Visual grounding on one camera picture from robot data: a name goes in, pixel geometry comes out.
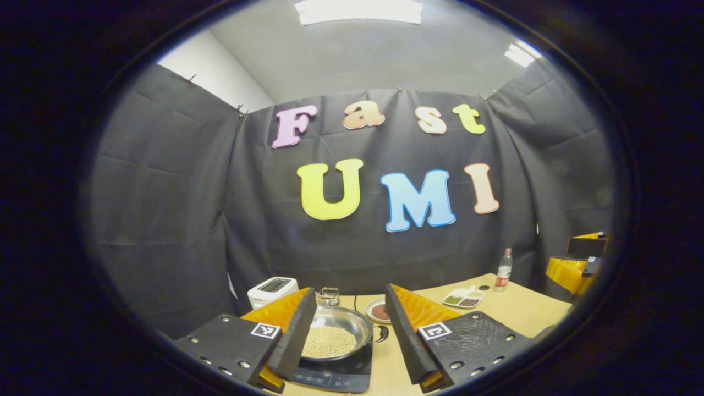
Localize white divided bean dish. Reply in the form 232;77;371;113
442;285;485;309

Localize black induction cooktop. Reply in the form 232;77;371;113
290;344;373;393

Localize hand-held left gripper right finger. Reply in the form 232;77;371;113
384;283;535;394

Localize stainless steel pot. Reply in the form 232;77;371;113
300;306;389;362

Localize clear water bottle red label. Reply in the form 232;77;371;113
494;247;513;292

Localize white toaster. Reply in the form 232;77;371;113
247;277;299;310

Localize black backdrop cloth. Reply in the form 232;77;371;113
80;58;617;339

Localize round white plate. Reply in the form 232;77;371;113
366;298;392;324

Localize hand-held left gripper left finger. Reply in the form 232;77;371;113
174;287;318;394

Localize large ceiling light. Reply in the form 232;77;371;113
294;0;424;26

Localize pile of soybeans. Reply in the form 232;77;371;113
301;326;357;358

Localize small ceiling light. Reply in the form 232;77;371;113
503;41;543;68

